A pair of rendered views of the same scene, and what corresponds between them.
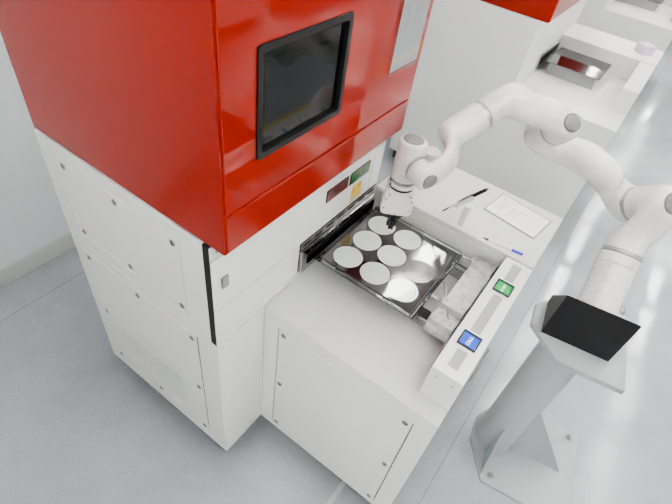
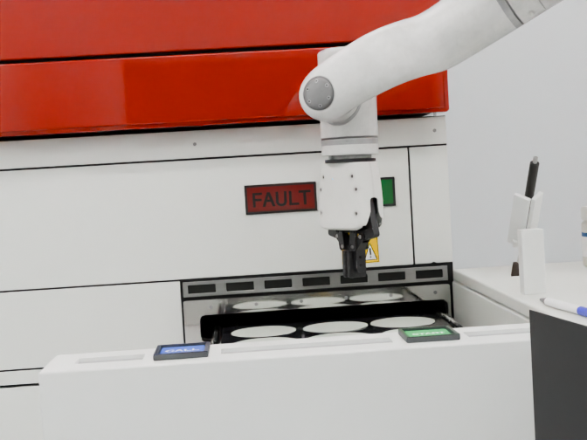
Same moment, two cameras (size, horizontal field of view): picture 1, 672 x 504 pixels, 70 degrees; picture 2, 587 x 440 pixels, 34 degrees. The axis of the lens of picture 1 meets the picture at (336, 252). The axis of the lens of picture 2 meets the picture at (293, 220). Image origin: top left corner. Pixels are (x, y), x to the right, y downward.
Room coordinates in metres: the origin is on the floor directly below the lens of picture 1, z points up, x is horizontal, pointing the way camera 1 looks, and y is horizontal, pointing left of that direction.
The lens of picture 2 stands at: (0.41, -1.33, 1.15)
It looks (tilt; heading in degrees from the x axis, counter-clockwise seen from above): 3 degrees down; 58
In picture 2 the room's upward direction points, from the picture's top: 3 degrees counter-clockwise
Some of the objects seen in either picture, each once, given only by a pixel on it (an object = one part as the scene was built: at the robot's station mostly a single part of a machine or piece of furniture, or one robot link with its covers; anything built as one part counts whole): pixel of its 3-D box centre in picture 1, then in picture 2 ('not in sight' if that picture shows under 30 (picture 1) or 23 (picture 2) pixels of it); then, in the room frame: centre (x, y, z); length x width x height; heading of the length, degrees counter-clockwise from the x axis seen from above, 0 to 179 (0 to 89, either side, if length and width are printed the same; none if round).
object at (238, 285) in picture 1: (308, 225); (206, 250); (1.12, 0.10, 1.02); 0.82 x 0.03 x 0.40; 151
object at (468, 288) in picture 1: (460, 299); not in sight; (1.07, -0.43, 0.87); 0.36 x 0.08 x 0.03; 151
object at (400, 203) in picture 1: (398, 196); (351, 190); (1.23, -0.16, 1.11); 0.10 x 0.07 x 0.11; 94
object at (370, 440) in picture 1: (398, 340); not in sight; (1.20, -0.32, 0.41); 0.97 x 0.64 x 0.82; 151
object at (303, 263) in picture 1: (339, 229); (318, 320); (1.27, 0.00, 0.89); 0.44 x 0.02 x 0.10; 151
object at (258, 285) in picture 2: (340, 215); (315, 281); (1.27, 0.01, 0.96); 0.44 x 0.01 x 0.02; 151
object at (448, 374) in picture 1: (479, 326); (314, 410); (0.95, -0.48, 0.89); 0.55 x 0.09 x 0.14; 151
